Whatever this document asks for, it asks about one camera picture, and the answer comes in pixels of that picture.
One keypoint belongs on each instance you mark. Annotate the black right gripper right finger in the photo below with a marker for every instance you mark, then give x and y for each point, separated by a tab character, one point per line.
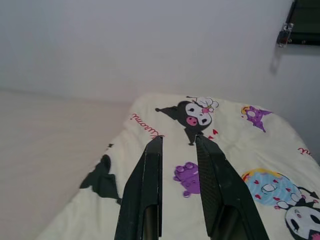
225	195

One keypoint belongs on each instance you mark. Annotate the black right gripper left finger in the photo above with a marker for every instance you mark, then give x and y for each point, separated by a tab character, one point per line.
142	200

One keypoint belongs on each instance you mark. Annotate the cream Kuromi print blanket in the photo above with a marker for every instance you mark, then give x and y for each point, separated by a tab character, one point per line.
237	140

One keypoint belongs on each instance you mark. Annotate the clear plastic bracket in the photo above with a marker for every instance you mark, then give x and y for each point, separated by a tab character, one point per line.
284	35

